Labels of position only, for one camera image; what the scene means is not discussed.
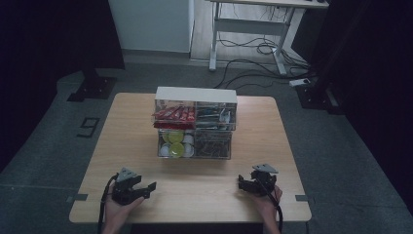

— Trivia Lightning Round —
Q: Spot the pile of dark packets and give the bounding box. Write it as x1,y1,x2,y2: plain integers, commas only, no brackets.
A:
195,131,232,158

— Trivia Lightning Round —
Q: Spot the dark curtain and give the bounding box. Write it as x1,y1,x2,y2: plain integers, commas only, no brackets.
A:
291,0,413,213
0,0,127,172

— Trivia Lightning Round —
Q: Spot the clear drawer with capsules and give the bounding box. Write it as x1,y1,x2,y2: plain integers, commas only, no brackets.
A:
157,129,197,159

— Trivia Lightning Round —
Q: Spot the white power strip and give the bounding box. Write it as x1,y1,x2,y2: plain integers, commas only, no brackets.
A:
288,77,312,88

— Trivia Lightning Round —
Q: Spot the person's right hand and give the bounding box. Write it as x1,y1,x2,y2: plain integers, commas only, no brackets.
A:
251,185,282,223

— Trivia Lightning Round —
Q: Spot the coiled black floor cable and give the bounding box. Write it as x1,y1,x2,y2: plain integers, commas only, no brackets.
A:
217,36,293,57

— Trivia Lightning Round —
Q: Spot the clear drawer with dark packets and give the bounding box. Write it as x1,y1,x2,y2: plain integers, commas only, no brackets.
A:
194,129,233,160

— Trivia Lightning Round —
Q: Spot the white desk with legs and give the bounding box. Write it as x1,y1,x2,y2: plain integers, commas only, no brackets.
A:
204,0,329,76

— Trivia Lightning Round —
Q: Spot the pile of mixed packets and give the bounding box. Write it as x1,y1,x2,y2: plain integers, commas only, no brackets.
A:
196,106,236,130

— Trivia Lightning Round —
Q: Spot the black stand base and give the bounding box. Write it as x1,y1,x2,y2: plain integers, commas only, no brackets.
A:
66,67,117,102
295,82,346,115

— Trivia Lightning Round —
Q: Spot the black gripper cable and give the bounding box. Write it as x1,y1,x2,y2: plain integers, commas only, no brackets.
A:
258,179,283,234
96,174,120,234

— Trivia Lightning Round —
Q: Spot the person's left hand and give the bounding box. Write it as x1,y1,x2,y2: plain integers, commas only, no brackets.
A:
101,194,145,234

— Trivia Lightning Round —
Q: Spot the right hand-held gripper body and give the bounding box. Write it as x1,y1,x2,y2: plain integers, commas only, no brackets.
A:
250,163,280,197

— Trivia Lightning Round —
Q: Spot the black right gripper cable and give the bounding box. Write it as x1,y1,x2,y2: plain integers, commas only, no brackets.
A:
258,179,283,234

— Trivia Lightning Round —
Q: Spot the clear drawer with mixed packets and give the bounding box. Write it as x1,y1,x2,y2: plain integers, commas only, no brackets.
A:
195,100,238,132

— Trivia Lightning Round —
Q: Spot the white cabinet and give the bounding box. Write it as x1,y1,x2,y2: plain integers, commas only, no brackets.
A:
107,0,195,54

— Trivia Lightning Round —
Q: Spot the clear plastic drawer organizer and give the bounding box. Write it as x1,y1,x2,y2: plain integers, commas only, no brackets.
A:
152,86,239,160

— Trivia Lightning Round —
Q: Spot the grey tape strip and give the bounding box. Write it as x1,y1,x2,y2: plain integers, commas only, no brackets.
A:
65,193,90,203
294,194,316,205

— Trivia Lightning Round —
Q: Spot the clear drawer with red packets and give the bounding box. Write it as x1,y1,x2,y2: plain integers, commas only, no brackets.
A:
153,98,197,131

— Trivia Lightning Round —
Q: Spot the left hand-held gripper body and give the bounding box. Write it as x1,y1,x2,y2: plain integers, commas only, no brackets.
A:
111,167,144,206

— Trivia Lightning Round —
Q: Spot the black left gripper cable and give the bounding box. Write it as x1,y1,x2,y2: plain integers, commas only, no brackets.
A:
96,174,120,234

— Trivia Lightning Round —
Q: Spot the pile of red packets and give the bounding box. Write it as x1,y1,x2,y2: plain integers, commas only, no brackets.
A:
152,105,197,130

